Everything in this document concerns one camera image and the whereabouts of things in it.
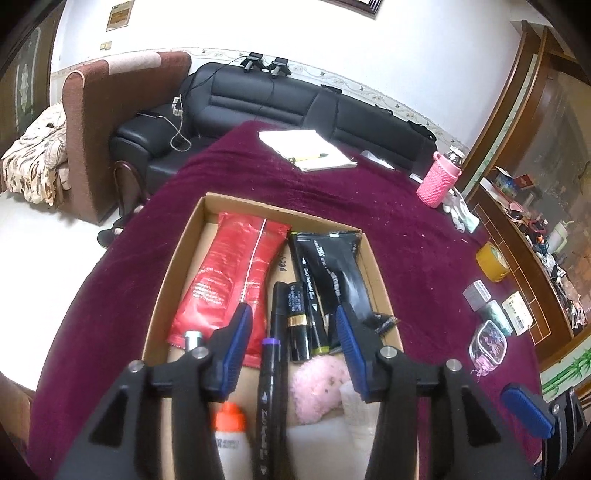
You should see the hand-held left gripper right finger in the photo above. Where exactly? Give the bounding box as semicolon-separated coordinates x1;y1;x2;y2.
335;302;532;480

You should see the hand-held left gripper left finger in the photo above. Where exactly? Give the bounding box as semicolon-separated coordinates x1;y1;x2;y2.
55;302;254;480

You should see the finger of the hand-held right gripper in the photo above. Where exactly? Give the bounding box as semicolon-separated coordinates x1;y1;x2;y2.
500;382;581;462

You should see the black marker purple band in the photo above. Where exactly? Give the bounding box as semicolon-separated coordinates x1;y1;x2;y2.
252;281;291;480

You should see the pink fluffy toy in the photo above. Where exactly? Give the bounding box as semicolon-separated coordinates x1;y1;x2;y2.
288;357;358;425

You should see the black foil packet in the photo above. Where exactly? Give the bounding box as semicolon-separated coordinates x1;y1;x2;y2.
295;229;384;333

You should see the white bottle orange cap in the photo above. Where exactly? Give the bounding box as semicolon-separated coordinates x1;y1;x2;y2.
215;401;249;480

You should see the cardboard box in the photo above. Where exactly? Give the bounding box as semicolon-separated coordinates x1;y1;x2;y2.
141;191;421;480

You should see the black lipstick gold band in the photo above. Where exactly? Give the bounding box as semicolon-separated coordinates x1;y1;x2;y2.
285;281;311;362

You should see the bamboo print panel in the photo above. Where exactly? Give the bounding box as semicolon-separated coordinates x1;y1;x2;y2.
540;348;591;402

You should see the clear plastic cup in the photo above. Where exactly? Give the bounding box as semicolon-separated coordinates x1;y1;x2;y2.
340;383;379;439

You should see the black marker yellow-green tip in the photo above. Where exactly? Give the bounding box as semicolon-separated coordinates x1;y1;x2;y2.
288;231;331;357

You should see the clear plastic case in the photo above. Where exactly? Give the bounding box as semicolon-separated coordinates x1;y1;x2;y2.
468;319;509;377

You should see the red foil packet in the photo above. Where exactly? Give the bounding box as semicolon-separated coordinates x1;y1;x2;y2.
167;211;291;368

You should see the teal small packet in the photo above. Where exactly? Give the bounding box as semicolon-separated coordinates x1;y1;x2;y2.
480;300;513;335

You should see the white cloth bundle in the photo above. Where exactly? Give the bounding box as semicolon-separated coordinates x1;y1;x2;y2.
286;415;375;480

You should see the maroon tablecloth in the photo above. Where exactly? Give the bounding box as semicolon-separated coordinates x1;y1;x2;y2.
28;121;546;480

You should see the grey small box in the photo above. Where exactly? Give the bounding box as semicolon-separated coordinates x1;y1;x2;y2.
463;279;491;311

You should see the yellow tape roll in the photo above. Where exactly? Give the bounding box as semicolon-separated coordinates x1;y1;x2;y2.
475;242;510;281

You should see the black slipper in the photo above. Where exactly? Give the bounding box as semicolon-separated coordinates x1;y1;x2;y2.
97;220;126;250

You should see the white kettle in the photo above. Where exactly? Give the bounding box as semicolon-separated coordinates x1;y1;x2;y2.
547;220;574;252

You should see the white crumpled cloth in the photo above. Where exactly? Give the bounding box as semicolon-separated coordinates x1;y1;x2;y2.
443;187;481;232

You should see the pink knit-sleeved bottle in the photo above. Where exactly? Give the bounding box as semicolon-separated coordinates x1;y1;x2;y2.
416;145;464;208

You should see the white notebook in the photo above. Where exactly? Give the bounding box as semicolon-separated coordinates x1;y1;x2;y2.
257;130;357;173

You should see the black leather sofa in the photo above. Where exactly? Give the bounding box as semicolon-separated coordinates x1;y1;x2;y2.
110;62;437;204

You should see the brown armchair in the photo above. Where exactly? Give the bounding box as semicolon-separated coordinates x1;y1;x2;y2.
62;51;192;226

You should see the wooden glass cabinet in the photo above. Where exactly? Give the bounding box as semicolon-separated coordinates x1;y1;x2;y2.
462;21;591;370

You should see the floral blanket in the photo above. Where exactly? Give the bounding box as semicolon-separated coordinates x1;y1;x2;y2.
0;102;71;206

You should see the white charger cable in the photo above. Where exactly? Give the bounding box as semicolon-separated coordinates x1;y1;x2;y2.
170;95;192;151

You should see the gold wall plaque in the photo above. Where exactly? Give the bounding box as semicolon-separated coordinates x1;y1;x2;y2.
107;2;133;31

